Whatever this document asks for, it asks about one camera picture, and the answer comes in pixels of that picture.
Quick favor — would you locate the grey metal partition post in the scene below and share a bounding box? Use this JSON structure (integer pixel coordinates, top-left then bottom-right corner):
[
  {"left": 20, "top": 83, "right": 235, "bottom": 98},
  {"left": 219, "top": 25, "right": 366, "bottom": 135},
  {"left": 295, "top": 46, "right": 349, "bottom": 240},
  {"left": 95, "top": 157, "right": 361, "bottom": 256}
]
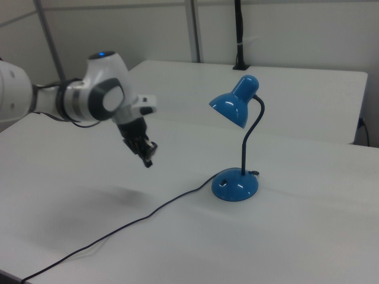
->
[
  {"left": 32, "top": 0, "right": 67, "bottom": 84},
  {"left": 184, "top": 0, "right": 203, "bottom": 64}
]

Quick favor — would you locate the blue desk lamp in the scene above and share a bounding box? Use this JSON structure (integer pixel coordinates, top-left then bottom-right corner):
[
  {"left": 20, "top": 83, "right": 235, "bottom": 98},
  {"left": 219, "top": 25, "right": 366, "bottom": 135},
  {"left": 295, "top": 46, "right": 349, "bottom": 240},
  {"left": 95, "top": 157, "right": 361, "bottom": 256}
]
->
[{"left": 208, "top": 75, "right": 265, "bottom": 203}]

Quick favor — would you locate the black cable on robot arm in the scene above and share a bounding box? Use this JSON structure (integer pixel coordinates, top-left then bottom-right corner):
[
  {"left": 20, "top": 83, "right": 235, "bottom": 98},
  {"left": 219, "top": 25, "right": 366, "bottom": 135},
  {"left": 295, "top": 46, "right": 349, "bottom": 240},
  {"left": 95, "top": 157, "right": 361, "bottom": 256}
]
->
[{"left": 31, "top": 77, "right": 100, "bottom": 129}]

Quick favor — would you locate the black cable beside table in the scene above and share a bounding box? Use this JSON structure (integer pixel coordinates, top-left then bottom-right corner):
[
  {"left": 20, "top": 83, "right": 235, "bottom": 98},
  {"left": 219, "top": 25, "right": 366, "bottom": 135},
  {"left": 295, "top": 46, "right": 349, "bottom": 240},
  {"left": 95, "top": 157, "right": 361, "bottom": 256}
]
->
[{"left": 358, "top": 117, "right": 371, "bottom": 147}]

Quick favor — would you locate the black pole with clamp foot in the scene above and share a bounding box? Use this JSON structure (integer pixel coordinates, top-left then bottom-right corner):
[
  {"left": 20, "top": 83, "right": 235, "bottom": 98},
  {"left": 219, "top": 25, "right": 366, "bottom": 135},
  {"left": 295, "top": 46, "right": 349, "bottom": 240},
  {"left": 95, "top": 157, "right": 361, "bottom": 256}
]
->
[{"left": 232, "top": 0, "right": 250, "bottom": 71}]

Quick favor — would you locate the black lamp power cable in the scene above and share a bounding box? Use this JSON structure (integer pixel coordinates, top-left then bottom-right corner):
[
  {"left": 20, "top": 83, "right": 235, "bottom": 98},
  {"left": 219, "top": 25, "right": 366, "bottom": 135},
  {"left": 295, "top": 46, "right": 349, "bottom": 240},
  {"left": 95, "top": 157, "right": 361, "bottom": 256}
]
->
[{"left": 22, "top": 170, "right": 261, "bottom": 282}]

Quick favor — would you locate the white adjoining table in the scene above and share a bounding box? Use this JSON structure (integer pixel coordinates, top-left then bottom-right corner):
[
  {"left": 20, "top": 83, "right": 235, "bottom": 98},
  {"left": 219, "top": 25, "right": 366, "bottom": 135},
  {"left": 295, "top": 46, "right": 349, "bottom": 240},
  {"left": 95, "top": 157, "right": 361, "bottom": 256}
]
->
[{"left": 127, "top": 60, "right": 369, "bottom": 146}]

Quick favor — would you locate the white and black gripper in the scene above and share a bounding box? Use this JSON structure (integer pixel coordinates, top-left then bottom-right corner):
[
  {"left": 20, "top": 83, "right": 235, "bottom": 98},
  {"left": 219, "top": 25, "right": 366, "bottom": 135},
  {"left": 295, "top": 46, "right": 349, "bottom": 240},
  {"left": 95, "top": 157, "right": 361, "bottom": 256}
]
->
[{"left": 114, "top": 94, "right": 159, "bottom": 169}]

